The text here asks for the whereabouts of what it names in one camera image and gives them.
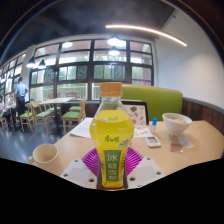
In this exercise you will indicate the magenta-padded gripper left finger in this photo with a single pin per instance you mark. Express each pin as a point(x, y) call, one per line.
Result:
point(78, 171)

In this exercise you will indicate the small blue-capped bottle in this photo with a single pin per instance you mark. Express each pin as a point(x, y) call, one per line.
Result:
point(154, 126)

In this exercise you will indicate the small white device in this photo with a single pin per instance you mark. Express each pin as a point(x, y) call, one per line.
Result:
point(153, 141)

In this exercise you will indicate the wooden chairs with green seats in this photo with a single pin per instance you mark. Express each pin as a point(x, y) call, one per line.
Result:
point(71, 115)

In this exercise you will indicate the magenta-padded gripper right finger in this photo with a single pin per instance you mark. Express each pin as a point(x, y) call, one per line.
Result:
point(146, 170)

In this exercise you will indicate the printed menu card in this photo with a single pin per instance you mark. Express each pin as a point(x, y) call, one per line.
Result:
point(141, 131)

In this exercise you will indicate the black framed menu stand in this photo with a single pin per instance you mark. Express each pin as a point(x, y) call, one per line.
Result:
point(138, 113)

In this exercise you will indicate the cream ribbed mug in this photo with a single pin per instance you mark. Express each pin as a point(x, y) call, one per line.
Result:
point(46, 158)

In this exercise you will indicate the white paper sheet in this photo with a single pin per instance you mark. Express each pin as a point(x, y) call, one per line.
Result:
point(81, 128)

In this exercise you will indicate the person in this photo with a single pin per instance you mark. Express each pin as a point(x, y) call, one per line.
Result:
point(3, 108)
point(21, 93)

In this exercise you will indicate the wooden dining table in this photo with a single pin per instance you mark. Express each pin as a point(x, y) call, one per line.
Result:
point(58, 100)

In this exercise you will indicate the clear sachet packet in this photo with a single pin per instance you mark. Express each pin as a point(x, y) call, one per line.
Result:
point(178, 145)

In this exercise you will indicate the white bowl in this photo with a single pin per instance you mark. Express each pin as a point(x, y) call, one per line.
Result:
point(176, 126)

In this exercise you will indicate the long curved ceiling light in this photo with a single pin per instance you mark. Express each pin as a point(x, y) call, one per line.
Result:
point(146, 30)

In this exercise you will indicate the green upholstered bench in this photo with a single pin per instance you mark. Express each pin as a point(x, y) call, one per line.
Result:
point(160, 100)

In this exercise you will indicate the yellow drink bottle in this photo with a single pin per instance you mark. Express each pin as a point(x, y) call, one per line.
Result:
point(111, 133)

